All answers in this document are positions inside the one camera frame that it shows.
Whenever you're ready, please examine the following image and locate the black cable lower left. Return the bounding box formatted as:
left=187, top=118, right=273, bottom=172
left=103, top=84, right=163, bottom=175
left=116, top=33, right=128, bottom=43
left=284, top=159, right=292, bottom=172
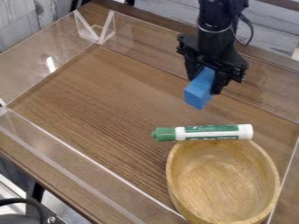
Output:
left=0, top=198, right=48, bottom=224

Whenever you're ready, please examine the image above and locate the green white dry-erase marker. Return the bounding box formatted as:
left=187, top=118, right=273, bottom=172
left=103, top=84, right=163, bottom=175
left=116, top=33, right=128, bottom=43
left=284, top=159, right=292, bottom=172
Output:
left=152, top=124, right=253, bottom=142

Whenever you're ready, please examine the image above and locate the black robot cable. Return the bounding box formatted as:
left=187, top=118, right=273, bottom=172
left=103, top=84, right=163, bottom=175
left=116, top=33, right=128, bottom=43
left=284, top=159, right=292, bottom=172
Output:
left=235, top=13, right=255, bottom=47

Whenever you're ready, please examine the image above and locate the clear acrylic corner bracket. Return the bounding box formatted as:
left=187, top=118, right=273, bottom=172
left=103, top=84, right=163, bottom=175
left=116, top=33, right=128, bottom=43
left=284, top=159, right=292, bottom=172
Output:
left=73, top=10, right=116, bottom=45

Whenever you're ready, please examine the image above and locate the brown wooden bowl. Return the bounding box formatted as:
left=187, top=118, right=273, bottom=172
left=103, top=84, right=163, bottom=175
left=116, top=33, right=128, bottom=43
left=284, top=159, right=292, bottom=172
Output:
left=165, top=140, right=280, bottom=224

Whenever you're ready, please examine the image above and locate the blue foam block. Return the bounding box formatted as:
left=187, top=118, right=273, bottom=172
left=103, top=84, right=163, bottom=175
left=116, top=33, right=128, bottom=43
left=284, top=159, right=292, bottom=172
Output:
left=184, top=67, right=215, bottom=109

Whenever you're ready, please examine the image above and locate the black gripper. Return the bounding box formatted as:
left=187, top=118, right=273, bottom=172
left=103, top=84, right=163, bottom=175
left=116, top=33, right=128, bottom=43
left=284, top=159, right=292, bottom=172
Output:
left=176, top=30, right=248, bottom=95

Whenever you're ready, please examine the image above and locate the clear acrylic tray wall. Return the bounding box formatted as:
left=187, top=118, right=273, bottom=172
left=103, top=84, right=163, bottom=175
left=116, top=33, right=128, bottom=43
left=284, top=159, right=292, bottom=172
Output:
left=0, top=99, right=187, bottom=224

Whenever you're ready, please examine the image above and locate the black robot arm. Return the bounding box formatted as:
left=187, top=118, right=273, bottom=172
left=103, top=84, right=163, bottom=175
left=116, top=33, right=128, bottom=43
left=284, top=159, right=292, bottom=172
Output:
left=176, top=0, right=253, bottom=95

